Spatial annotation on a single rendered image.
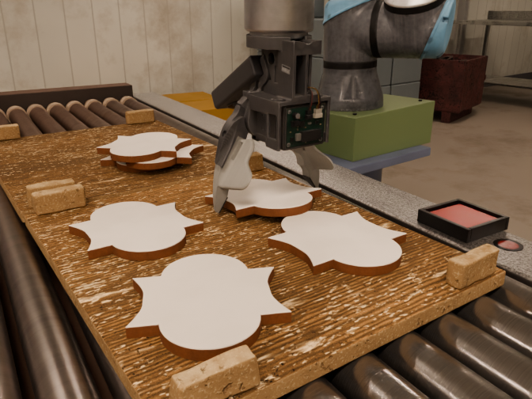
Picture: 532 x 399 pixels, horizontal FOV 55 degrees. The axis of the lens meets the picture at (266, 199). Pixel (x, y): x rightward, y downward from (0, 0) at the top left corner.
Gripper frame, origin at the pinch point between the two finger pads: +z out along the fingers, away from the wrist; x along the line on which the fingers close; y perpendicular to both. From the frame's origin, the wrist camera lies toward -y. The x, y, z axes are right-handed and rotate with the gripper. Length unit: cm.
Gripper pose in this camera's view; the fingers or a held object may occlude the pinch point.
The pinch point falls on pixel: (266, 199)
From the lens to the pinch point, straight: 64.4
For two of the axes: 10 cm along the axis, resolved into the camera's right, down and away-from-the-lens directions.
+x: 8.2, -2.0, 5.3
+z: -0.1, 9.3, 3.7
